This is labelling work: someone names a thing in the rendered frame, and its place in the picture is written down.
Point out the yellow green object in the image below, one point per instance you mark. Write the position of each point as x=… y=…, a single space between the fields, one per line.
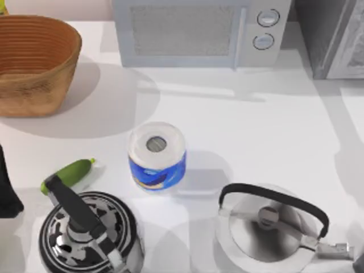
x=3 y=7

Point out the green cucumber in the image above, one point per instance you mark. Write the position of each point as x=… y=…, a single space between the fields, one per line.
x=74 y=170

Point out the pale microwave oven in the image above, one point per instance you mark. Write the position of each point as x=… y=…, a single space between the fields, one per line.
x=182 y=31

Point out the microwave knob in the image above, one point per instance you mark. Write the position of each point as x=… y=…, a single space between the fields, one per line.
x=268 y=17
x=263 y=41

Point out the blue wrapped paper roll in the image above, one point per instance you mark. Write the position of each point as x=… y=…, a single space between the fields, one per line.
x=157 y=162

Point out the woven brown basket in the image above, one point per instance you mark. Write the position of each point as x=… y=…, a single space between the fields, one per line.
x=34 y=68

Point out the black patterned kettle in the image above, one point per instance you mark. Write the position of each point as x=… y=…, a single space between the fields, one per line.
x=88 y=236

